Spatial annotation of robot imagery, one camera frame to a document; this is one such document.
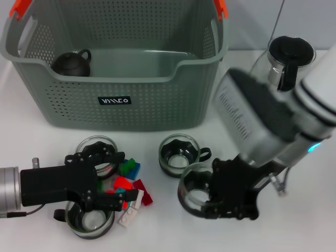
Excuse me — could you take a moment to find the grey-green perforated storage basket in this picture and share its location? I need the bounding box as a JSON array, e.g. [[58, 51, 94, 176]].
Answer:
[[0, 0, 229, 132]]

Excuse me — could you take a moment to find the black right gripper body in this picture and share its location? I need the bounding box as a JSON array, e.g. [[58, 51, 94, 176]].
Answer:
[[209, 155, 276, 203]]

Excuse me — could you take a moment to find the small green toy brick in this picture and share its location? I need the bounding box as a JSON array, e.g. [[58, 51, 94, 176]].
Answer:
[[118, 157, 136, 175]]

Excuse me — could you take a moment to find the red sloped toy brick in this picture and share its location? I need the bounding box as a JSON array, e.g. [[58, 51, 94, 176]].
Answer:
[[113, 175, 134, 191]]

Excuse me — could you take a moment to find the glass teacup black base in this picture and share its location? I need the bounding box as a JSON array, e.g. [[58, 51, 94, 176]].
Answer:
[[177, 162, 218, 218], [54, 199, 116, 240], [159, 134, 212, 179], [75, 135, 118, 181]]

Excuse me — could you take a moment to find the flat white plate brick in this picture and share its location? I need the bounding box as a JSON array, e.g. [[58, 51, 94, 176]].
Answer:
[[117, 207, 140, 228]]

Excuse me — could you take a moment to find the glass pitcher black lid handle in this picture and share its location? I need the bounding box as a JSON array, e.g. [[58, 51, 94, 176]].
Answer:
[[248, 35, 317, 92]]

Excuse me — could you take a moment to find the white translucent toy brick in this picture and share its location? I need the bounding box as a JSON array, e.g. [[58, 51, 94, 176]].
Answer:
[[133, 190, 145, 209]]

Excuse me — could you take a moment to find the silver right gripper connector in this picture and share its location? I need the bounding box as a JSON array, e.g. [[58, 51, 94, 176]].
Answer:
[[270, 175, 288, 197]]

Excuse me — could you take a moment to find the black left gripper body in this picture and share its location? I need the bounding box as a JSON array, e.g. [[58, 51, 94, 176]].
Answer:
[[20, 164, 98, 211]]

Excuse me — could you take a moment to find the dark clay teapot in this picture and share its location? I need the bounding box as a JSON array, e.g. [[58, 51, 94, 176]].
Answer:
[[51, 48, 92, 78]]

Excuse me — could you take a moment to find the dark red toy brick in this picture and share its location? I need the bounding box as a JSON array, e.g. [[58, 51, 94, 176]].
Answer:
[[133, 179, 153, 207]]

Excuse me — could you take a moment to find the dark left gripper cable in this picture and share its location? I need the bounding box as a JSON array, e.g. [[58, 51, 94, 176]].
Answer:
[[0, 204, 45, 218]]

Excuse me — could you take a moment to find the orange basket handle grip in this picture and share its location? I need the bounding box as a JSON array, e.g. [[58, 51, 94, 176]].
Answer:
[[9, 0, 35, 21], [213, 0, 228, 20]]

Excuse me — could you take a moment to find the blue square toy brick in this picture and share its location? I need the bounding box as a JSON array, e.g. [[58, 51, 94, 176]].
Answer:
[[123, 159, 141, 181]]

